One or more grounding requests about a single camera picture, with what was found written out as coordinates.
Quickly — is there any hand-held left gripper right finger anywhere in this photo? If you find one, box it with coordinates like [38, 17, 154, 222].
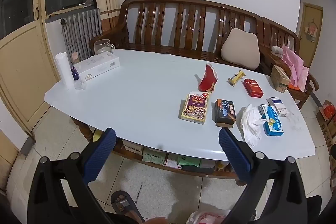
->
[219, 128, 308, 224]

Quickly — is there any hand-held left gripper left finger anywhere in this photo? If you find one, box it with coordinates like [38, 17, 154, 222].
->
[27, 128, 117, 224]

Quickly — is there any crushed red paper cup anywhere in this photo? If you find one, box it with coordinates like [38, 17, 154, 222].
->
[199, 63, 219, 92]

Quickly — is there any tan lettered box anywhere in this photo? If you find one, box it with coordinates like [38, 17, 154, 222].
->
[123, 140, 144, 155]

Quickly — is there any crumpled white tissue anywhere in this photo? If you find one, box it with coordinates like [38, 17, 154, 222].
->
[241, 104, 268, 146]

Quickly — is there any black cardboard box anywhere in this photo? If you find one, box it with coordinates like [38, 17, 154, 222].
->
[215, 99, 236, 127]

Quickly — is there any dark green packet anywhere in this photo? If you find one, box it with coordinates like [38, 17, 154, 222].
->
[177, 156, 201, 167]

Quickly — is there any blue medicine box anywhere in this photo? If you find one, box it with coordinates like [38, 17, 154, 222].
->
[260, 105, 284, 136]

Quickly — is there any green wipes pack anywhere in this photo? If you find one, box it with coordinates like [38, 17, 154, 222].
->
[142, 148, 168, 164]

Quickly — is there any foot in black sandal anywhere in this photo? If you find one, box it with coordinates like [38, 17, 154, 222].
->
[110, 190, 145, 224]

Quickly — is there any yellow and purple box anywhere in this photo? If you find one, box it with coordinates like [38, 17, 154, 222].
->
[181, 92, 210, 125]

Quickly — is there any pink and white box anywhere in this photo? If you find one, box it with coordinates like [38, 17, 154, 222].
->
[163, 153, 183, 169]

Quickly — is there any white and blue cigarette pack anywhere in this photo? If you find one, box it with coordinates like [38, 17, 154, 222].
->
[268, 97, 290, 117]

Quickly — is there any white and red plastic bag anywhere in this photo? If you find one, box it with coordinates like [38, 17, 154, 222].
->
[186, 210, 231, 224]

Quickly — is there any red cigarette pack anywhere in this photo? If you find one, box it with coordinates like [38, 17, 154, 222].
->
[243, 79, 264, 97]

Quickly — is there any yellow snack wrapper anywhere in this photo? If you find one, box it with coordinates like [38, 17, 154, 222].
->
[228, 70, 246, 86]

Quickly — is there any brown drink carton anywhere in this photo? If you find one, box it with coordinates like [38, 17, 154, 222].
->
[270, 65, 291, 93]

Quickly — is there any long white box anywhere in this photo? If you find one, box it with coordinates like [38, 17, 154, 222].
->
[73, 53, 121, 83]

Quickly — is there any white cylindrical roll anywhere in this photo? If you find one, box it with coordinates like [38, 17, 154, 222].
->
[55, 52, 75, 89]

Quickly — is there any cardboard box with red bag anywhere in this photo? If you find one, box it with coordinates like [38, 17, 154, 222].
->
[315, 99, 336, 140]

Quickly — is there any pink plastic bag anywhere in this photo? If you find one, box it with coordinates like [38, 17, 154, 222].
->
[282, 45, 309, 92]

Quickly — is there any beige cushion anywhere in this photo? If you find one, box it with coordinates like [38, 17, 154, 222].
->
[220, 28, 261, 70]

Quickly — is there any clear glass mug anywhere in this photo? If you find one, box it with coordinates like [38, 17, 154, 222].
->
[94, 39, 115, 56]

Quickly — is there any white cloth bundle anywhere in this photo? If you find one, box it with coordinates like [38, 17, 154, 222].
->
[271, 46, 284, 58]

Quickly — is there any brown wooden sofa bench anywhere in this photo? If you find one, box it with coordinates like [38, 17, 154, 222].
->
[89, 0, 265, 73]

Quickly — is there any brown wooden armchair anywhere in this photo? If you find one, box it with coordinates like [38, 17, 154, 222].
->
[259, 17, 320, 110]

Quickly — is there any cream wooden door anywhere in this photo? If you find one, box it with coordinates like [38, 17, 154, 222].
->
[0, 0, 62, 140]

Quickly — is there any grey cast iron radiator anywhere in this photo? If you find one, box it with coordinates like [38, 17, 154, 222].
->
[61, 8, 103, 60]

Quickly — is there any hanging door ornament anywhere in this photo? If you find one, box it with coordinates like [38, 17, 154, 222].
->
[304, 20, 318, 42]

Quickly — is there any yellow room door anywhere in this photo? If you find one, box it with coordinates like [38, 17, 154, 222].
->
[298, 2, 324, 68]

